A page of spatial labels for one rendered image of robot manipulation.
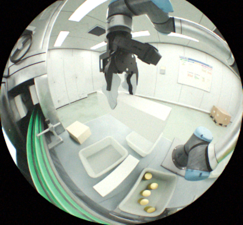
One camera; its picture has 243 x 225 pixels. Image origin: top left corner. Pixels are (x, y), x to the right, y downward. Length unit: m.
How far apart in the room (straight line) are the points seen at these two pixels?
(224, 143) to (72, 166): 0.65
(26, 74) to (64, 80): 2.92
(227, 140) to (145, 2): 0.40
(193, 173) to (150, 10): 0.47
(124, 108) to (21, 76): 0.65
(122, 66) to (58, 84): 3.29
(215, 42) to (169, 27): 0.18
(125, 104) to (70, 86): 3.43
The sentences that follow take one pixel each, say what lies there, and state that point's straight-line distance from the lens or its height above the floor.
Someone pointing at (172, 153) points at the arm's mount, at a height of 0.77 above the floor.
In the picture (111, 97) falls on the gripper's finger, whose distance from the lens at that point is 0.16.
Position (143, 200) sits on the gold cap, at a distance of 0.37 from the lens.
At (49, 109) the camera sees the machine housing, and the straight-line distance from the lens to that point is 0.63.
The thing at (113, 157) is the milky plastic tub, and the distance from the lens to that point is 0.46.
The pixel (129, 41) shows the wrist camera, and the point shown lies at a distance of 0.15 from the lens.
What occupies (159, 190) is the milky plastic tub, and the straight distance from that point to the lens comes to 0.44.
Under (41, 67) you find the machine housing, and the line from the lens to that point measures 0.61.
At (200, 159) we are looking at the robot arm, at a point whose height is 0.98.
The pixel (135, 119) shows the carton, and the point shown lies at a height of 1.08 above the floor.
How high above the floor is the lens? 1.17
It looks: 24 degrees down
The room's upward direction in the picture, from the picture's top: straight up
